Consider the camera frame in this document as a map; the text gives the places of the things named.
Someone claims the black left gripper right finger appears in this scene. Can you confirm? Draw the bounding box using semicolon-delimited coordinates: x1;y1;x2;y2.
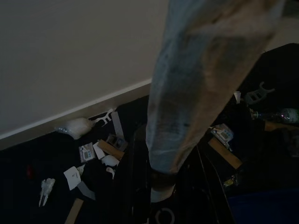
195;140;235;224

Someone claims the crumpled white plastic bag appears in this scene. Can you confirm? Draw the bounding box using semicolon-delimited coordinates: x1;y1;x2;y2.
66;117;94;140

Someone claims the brown cardboard piece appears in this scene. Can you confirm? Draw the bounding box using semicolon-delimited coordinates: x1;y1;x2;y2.
264;119;299;132

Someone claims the small white card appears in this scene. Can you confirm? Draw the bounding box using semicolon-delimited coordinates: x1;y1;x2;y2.
93;141;106;161

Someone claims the grey plastic bottle carrier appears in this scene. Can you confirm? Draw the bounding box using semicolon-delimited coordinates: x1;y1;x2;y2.
244;81;277;106

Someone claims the crumpled white tissue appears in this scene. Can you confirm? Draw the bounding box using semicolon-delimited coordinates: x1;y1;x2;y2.
100;154;119;168

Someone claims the grey flat strip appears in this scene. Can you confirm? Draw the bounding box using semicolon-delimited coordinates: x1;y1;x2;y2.
110;111;125;139

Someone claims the yellow crumpled wrapper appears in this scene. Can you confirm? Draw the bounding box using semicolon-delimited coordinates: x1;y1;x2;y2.
222;175;237;188

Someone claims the light wooden stick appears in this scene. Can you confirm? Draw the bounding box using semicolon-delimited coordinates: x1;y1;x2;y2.
64;197;85;224

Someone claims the blue plastic bin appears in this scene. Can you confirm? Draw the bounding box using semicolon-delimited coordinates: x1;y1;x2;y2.
227;189;299;224

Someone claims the digital timer blister pack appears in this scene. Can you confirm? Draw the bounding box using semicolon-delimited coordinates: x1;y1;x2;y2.
209;124;235;149
78;144;97;163

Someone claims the white plastic bottle carrier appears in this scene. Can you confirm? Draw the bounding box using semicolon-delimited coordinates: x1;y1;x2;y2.
89;108;117;128

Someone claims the small white plastic scrap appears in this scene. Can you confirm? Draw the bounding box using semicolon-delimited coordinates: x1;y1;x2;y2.
106;166;116;180

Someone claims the white baseboard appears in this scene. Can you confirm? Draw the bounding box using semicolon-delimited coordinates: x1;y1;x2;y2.
0;78;153;151

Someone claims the small printed box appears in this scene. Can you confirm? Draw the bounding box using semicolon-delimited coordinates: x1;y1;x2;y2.
107;133;128;150

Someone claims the grey triangular paper piece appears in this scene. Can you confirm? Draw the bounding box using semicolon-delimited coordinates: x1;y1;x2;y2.
77;180;97;202

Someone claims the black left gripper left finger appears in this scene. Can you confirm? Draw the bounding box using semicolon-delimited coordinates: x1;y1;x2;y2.
114;126;152;224

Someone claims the clear green plastic bottle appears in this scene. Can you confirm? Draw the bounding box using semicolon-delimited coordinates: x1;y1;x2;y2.
250;107;299;124

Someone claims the white card with print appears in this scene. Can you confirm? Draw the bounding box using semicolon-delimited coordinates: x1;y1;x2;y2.
63;166;83;191

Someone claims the blue grey broom handle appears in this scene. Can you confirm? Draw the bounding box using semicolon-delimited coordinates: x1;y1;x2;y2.
146;0;286;203

